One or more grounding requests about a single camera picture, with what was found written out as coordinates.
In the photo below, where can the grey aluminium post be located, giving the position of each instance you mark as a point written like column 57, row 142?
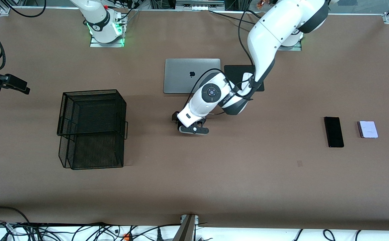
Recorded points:
column 186, row 231

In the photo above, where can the tall black smartphone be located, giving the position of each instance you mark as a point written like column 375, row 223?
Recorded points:
column 334, row 132

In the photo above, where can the black mouse pad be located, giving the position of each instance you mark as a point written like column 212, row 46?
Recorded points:
column 234, row 72

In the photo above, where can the white computer mouse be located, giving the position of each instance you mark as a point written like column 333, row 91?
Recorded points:
column 245, row 80

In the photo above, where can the lavender flip phone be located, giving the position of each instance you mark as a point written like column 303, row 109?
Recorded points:
column 368, row 129

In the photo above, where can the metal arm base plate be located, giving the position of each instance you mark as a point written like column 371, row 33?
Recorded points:
column 291, row 49
column 97, row 44

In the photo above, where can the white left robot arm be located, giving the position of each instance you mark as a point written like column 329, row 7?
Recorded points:
column 268, row 30

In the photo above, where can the white power strip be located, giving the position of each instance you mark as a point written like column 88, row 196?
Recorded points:
column 200, row 8

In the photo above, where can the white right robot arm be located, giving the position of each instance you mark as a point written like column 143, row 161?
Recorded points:
column 100, row 23

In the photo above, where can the silver closed laptop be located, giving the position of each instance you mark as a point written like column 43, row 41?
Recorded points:
column 181, row 75

